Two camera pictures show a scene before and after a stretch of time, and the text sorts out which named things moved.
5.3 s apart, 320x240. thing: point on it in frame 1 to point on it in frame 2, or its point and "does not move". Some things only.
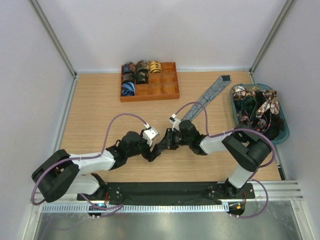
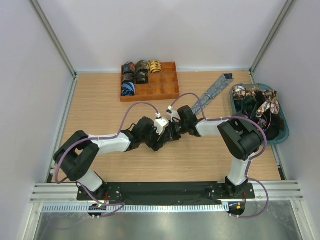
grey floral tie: [205, 98] does not move
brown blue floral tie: [272, 103] does not move
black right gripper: [170, 133] to [173, 136]
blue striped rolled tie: [128, 89] does not move
